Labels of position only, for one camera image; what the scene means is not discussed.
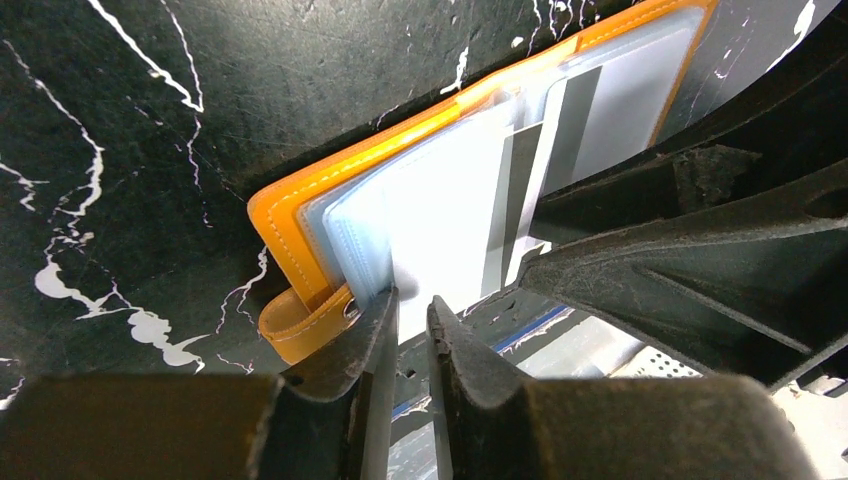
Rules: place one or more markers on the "white striped card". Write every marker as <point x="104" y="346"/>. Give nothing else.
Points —
<point x="610" y="110"/>
<point x="447" y="200"/>

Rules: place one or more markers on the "orange leather card holder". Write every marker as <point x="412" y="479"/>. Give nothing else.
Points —
<point x="326" y="224"/>

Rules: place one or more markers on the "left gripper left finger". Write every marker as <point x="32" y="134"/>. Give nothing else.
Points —
<point x="327" y="417"/>

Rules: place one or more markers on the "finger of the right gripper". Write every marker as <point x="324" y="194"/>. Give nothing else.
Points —
<point x="790" y="123"/>
<point x="755" y="287"/>

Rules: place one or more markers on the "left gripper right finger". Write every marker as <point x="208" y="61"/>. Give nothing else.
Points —
<point x="494" y="421"/>

